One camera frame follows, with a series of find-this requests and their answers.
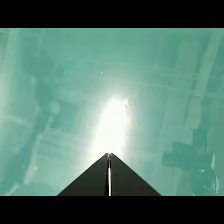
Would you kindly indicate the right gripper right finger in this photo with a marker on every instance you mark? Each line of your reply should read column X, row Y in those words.
column 128, row 182

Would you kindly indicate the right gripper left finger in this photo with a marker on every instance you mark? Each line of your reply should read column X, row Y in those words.
column 93, row 181

